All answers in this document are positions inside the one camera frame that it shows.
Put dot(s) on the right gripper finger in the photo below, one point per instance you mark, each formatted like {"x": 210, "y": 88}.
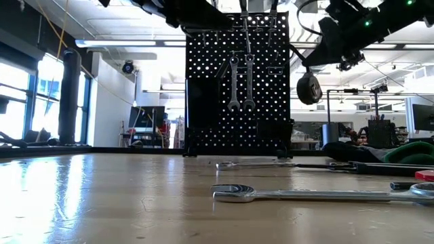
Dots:
{"x": 325, "y": 58}

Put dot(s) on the black tape measure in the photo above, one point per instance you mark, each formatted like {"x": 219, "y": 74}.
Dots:
{"x": 308, "y": 89}

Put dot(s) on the black spirit level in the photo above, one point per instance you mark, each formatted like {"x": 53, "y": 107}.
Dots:
{"x": 222, "y": 71}

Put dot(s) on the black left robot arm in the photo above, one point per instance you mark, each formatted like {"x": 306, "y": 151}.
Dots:
{"x": 142, "y": 6}

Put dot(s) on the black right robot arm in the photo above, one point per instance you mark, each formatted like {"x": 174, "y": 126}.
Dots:
{"x": 403, "y": 17}

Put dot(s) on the black ceiling mounted device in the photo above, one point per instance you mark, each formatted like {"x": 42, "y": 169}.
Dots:
{"x": 351, "y": 63}

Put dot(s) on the black metal stand rig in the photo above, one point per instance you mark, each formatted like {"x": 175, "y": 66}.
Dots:
{"x": 328, "y": 105}

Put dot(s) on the grey cylinder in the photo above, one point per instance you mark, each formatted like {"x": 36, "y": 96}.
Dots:
{"x": 330, "y": 135}

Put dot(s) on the black metal pegboard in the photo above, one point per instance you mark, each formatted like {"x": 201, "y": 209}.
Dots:
{"x": 271, "y": 118}

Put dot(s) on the long ceiling light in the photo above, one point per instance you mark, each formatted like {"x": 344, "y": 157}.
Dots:
{"x": 118, "y": 43}

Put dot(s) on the small black pegboard bin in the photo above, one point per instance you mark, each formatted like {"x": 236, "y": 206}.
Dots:
{"x": 276, "y": 135}

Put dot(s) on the black perforated holder box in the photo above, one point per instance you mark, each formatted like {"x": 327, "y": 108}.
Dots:
{"x": 379, "y": 133}

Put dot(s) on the black grey work glove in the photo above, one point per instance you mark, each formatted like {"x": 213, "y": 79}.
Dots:
{"x": 352, "y": 152}

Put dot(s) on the black computer monitor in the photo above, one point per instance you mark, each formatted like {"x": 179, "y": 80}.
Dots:
{"x": 146, "y": 117}
{"x": 424, "y": 117}

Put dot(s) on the cluttered equipment cart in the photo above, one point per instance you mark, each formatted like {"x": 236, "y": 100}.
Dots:
{"x": 142, "y": 139}

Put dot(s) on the black room pillar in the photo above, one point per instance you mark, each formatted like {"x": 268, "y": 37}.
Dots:
{"x": 69, "y": 101}

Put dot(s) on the dark office chair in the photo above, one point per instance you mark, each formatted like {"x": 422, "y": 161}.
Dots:
{"x": 32, "y": 135}

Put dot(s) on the black round camera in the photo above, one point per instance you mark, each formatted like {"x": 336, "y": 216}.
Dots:
{"x": 128, "y": 67}

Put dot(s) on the black aluminium table frame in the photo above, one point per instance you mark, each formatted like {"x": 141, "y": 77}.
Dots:
{"x": 84, "y": 150}

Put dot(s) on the blue window frame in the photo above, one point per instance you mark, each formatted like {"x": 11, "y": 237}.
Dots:
{"x": 30, "y": 101}

